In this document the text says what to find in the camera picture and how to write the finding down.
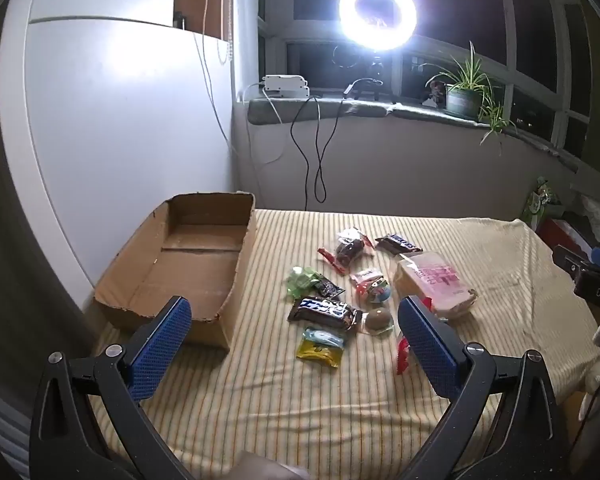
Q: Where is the white bead cord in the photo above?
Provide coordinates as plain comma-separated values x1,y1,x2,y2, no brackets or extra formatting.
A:
215,0,236,66

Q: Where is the pink printed bread packet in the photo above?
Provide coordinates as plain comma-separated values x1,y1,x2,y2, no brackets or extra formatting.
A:
395,251,478,320

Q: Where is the white wardrobe door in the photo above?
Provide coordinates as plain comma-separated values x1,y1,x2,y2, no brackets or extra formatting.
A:
0,0,241,306

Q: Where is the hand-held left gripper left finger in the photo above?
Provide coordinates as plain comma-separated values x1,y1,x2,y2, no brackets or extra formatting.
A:
30,296,196,480

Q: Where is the clear red-ended date packet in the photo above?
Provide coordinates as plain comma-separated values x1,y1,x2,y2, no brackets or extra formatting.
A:
317,227,378,275

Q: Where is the ring light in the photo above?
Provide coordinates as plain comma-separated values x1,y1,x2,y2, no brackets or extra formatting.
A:
338,0,419,52

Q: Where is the white cable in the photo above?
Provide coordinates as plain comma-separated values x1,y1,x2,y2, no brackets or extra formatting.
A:
192,0,286,166

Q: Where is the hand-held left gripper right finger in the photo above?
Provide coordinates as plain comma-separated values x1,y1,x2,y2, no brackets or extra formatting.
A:
396,295,573,480

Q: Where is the yellow striped blanket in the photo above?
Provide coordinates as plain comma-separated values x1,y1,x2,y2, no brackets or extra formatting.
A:
82,208,600,480

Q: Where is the yellow candy packet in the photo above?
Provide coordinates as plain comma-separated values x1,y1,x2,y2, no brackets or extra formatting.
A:
296,337,343,368

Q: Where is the brown cardboard box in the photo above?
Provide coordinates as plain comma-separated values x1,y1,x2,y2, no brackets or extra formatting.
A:
94,191,257,353

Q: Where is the small black candy packet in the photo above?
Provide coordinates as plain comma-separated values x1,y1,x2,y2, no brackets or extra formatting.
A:
314,275,346,301

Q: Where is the red and blue egg packet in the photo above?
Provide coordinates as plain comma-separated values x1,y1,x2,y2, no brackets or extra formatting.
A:
355,279,393,306

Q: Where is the red box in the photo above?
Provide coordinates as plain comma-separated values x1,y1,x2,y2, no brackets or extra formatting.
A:
537,212,600,261

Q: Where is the small pink candy packet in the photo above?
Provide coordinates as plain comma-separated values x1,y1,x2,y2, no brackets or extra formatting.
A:
350,267,383,286

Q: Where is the green bag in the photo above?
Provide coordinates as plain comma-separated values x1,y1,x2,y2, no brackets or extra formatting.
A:
522,176,563,231

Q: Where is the light blue candy packet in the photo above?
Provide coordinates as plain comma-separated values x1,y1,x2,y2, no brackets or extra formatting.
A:
304,327,346,348

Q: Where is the black tripod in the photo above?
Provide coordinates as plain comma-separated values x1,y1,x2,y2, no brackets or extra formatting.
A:
352,52,388,103

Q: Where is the small figurine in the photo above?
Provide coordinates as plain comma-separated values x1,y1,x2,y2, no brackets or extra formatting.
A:
426,79,447,107

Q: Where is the small red snack packet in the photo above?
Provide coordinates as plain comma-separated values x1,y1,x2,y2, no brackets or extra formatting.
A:
396,336,415,376

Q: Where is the white power strip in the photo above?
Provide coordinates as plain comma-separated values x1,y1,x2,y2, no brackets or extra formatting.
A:
261,74,311,100

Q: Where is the brown round snack clear wrap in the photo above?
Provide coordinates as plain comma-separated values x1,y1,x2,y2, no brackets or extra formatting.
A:
362,307,396,336

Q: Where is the black cable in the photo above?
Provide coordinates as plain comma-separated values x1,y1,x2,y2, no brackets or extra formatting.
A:
290,79,381,203

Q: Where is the brown blue-label chocolate bar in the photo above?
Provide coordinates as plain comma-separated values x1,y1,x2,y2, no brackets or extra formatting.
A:
286,296,363,333

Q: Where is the green candy packet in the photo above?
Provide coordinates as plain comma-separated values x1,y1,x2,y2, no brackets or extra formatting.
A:
286,266,326,303

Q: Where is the potted spider plant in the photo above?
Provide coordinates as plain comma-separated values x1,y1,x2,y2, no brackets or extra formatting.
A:
420,42,518,151

